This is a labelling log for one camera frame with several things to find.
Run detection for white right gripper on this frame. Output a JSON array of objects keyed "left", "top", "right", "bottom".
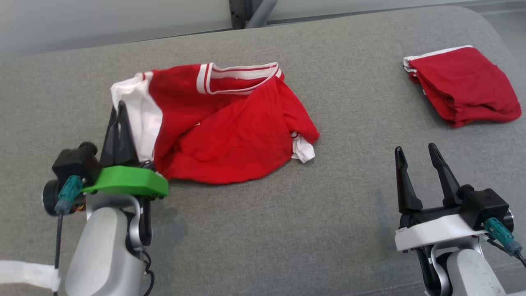
[{"left": 394, "top": 143, "right": 488, "bottom": 252}]

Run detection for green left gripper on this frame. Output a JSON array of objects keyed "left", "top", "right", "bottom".
[{"left": 81, "top": 101, "right": 169, "bottom": 201}]

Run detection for red shorts with white stripe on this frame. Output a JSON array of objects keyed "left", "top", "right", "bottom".
[{"left": 403, "top": 45, "right": 522, "bottom": 128}]

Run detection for red white jersey shirt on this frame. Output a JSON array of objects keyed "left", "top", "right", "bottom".
[{"left": 110, "top": 62, "right": 321, "bottom": 185}]

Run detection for grey metal stand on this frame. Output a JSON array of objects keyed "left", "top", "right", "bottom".
[{"left": 229, "top": 0, "right": 279, "bottom": 30}]

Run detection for teal left camera connector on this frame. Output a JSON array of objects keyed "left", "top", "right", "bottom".
[{"left": 55, "top": 175, "right": 85, "bottom": 215}]

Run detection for teal camera connector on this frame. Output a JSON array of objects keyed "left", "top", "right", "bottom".
[
  {"left": 55, "top": 175, "right": 85, "bottom": 215},
  {"left": 484, "top": 217, "right": 523, "bottom": 256}
]

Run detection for teal right camera connector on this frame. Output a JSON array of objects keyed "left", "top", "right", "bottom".
[{"left": 484, "top": 217, "right": 523, "bottom": 256}]

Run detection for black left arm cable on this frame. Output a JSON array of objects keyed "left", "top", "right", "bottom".
[{"left": 53, "top": 212, "right": 65, "bottom": 296}]

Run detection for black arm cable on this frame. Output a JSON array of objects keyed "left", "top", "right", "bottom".
[
  {"left": 53, "top": 212, "right": 65, "bottom": 296},
  {"left": 488, "top": 240, "right": 526, "bottom": 268}
]

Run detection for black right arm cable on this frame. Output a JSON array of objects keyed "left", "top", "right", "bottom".
[{"left": 488, "top": 240, "right": 526, "bottom": 268}]

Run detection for white strap on left arm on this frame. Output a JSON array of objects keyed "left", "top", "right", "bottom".
[{"left": 0, "top": 260, "right": 62, "bottom": 291}]

